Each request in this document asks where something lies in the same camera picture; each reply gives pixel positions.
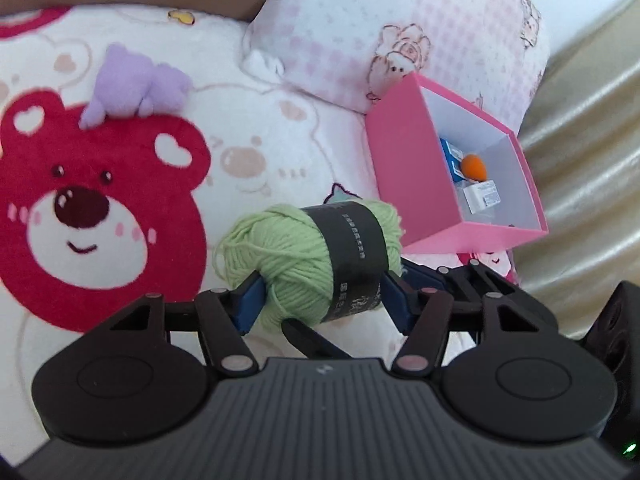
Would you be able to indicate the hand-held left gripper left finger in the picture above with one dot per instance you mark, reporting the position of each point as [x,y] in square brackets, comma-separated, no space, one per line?
[247,307]

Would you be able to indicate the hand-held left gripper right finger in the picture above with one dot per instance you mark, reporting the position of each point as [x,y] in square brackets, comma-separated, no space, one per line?
[397,305]

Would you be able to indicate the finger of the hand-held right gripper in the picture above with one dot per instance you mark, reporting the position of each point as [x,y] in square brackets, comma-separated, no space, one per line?
[470,277]
[310,342]

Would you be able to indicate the green yarn ball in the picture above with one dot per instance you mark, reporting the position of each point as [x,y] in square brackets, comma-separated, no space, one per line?
[280,250]

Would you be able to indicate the white wipes packet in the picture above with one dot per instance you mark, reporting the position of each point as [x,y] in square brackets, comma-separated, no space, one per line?
[482,197]

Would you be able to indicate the blue wet wipes packet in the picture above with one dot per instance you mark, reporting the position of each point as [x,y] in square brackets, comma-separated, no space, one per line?
[451,150]
[456,172]

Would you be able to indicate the pink cardboard box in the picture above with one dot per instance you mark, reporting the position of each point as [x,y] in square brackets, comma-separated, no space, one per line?
[410,170]

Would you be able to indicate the orange egg-shaped ball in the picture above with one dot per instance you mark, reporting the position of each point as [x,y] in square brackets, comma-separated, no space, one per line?
[473,167]

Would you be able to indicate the beige satin bedsheet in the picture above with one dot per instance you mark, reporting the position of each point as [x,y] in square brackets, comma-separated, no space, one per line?
[590,160]

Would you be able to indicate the bear print blanket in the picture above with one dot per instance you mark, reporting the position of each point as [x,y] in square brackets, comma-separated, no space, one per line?
[100,185]

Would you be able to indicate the purple plush toy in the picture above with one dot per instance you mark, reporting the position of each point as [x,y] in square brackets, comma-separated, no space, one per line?
[130,90]

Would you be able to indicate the pink checkered pillow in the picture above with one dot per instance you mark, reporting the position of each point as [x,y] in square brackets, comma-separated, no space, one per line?
[350,20]

